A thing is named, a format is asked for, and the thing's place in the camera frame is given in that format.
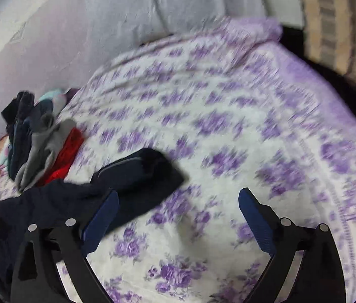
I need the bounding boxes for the dark navy pants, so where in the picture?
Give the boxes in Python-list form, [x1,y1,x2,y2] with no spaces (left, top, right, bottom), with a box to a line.
[0,148,185,299]

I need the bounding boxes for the red folded garment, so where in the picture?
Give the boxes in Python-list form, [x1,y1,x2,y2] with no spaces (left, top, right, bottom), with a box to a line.
[35,127,85,187]

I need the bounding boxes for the grey folded garment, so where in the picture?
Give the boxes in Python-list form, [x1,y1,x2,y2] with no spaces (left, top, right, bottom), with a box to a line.
[15,113,77,193]

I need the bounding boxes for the dark blue folded jeans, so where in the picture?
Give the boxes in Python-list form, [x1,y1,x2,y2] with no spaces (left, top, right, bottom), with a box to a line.
[1,91,53,181]

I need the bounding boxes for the pastel patterned folded cloth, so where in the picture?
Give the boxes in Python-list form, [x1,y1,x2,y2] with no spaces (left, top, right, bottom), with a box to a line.
[0,89,67,168]

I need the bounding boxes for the purple floral bedspread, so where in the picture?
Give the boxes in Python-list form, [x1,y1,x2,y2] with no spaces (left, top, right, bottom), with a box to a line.
[0,17,356,303]

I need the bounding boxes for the white embroidered headboard cover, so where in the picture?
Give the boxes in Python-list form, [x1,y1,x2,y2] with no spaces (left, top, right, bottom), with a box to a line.
[0,0,303,134]

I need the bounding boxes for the beige checked curtain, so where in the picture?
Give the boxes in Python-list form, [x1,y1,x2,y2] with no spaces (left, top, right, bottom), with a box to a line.
[301,0,356,83]

